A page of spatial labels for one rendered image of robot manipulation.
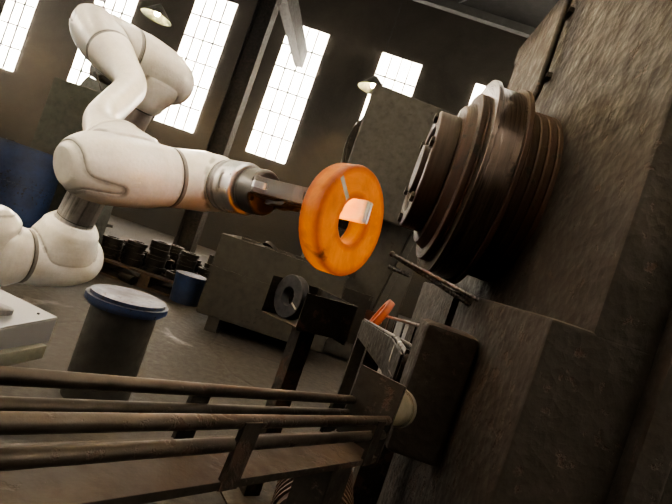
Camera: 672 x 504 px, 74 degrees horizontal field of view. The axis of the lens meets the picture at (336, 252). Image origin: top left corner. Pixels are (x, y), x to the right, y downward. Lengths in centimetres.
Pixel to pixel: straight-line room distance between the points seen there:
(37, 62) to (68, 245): 1307
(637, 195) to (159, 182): 67
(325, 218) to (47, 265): 101
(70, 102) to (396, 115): 268
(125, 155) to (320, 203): 31
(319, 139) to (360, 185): 1087
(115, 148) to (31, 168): 349
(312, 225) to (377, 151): 320
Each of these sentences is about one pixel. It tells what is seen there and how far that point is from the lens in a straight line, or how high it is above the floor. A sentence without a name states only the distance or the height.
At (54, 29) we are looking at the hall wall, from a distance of 1451.
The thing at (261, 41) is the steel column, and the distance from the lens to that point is 855.
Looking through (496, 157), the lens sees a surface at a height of 113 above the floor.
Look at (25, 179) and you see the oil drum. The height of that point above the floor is 64.
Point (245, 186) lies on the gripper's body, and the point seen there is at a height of 91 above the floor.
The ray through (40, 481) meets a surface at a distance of 36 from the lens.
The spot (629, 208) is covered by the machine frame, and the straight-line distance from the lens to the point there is 71.
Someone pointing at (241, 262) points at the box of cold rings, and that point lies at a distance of 348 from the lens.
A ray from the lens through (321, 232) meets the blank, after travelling 56.
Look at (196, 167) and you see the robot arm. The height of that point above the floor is 92.
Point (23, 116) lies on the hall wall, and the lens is 1420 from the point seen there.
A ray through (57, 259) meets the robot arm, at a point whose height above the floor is 60.
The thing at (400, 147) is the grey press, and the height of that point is 187.
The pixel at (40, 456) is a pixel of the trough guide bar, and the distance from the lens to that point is 32.
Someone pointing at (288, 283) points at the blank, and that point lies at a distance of 157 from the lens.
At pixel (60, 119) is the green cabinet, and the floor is 118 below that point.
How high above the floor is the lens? 86
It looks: level
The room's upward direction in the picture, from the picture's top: 19 degrees clockwise
